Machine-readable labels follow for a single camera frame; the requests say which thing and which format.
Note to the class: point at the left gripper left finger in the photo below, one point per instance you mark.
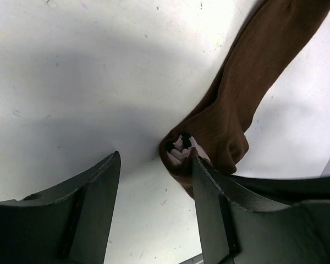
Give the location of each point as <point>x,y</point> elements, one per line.
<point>67,223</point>

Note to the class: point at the dark brown sock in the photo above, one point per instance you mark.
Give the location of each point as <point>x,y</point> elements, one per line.
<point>270,38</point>

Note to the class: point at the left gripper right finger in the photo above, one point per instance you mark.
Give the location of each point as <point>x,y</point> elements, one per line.
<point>233,233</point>

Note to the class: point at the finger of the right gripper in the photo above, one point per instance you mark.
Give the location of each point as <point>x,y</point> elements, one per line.
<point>256,191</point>

